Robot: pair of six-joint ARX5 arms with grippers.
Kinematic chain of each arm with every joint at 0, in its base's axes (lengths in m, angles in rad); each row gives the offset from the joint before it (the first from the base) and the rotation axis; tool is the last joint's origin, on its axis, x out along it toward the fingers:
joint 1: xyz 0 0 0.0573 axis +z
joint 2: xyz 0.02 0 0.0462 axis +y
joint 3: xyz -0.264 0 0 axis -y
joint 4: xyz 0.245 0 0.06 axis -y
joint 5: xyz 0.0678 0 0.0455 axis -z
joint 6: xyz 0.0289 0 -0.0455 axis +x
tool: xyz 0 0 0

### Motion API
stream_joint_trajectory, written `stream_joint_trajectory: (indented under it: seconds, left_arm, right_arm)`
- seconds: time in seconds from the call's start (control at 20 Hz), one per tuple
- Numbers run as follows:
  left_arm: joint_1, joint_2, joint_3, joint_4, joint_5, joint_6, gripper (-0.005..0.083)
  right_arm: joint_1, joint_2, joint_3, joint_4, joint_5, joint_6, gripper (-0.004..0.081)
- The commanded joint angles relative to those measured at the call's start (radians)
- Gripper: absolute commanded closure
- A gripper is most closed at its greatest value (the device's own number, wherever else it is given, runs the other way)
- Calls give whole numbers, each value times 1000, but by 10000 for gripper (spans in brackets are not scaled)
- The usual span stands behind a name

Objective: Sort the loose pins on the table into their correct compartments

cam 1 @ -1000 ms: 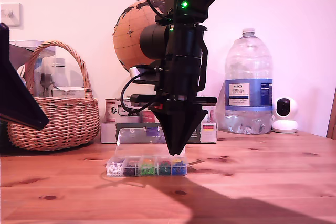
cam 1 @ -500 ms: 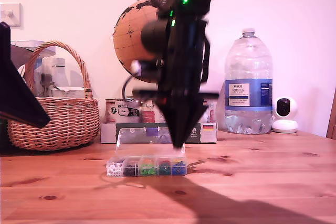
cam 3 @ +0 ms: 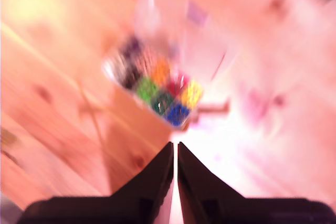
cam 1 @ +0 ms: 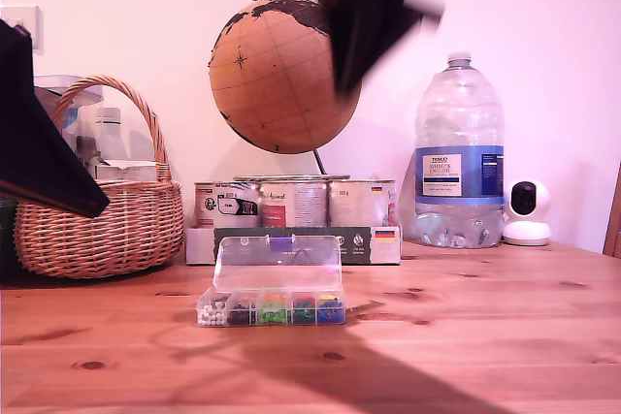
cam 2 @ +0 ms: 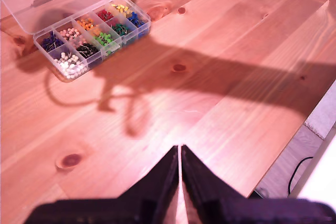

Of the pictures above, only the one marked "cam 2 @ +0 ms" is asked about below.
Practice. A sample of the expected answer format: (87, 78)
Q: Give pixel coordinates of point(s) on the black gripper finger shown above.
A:
(204, 190)
(157, 190)

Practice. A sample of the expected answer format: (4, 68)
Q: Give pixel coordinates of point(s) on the clear plastic pin box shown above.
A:
(78, 43)

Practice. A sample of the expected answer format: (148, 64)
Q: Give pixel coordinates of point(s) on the white lace-edged cloth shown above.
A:
(323, 113)

